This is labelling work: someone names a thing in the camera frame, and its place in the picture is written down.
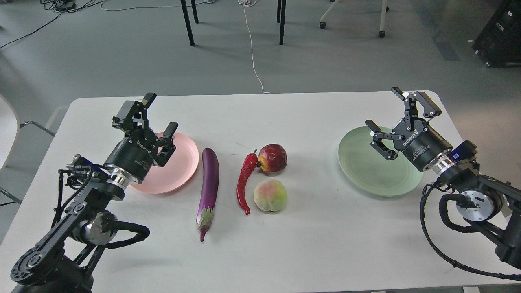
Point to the black table leg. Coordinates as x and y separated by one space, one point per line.
280 19
184 7

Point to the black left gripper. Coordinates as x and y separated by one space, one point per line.
136 156

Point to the white chair at left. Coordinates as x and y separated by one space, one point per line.
10 126

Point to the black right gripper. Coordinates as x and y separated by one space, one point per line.
417 141

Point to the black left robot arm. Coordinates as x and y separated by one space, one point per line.
63 260

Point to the black table leg right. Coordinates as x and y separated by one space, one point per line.
280 19

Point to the green pink peach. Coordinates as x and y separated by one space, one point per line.
270 195

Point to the red chili pepper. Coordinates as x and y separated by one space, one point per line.
249 164

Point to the black table leg left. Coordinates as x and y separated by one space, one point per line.
184 7

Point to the purple eggplant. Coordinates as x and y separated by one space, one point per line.
209 191

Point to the pink plate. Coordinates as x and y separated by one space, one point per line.
178 170

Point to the red pomegranate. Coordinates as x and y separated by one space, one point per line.
272 158

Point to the green plate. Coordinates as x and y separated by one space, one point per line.
371 172

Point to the black equipment case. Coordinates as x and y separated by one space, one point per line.
499 43

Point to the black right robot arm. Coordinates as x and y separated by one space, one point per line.
472 202

